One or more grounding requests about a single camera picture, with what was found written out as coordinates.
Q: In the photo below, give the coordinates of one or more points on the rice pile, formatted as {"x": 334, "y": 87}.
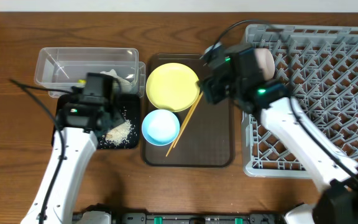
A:
{"x": 124, "y": 136}

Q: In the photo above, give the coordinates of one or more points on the white tissue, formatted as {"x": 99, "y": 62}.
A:
{"x": 125, "y": 84}

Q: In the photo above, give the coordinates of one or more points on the light blue bowl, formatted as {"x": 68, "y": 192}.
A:
{"x": 160, "y": 127}

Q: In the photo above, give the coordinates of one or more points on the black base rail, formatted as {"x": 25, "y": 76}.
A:
{"x": 142, "y": 216}

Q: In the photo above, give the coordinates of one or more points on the pink plastic bowl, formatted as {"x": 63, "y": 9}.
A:
{"x": 265, "y": 62}

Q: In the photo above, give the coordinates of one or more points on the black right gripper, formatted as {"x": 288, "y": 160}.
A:
{"x": 210, "y": 88}

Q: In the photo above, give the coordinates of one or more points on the wooden chopstick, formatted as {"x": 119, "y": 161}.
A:
{"x": 188, "y": 117}
{"x": 171, "y": 147}

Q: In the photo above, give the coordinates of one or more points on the clear plastic waste bin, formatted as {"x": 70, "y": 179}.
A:
{"x": 62, "y": 67}

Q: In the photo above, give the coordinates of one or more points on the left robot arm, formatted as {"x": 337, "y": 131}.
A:
{"x": 88, "y": 113}

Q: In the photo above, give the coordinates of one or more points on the dark brown serving tray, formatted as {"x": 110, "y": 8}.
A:
{"x": 207, "y": 140}

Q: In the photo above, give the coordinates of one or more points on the grey plastic dishwasher rack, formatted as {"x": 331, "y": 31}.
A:
{"x": 323, "y": 63}

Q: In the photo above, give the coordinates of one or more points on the black plastic tray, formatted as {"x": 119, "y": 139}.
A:
{"x": 129, "y": 106}

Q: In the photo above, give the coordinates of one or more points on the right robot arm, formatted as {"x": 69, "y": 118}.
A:
{"x": 334, "y": 174}

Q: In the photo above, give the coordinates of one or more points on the yellow plastic plate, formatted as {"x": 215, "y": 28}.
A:
{"x": 173, "y": 87}

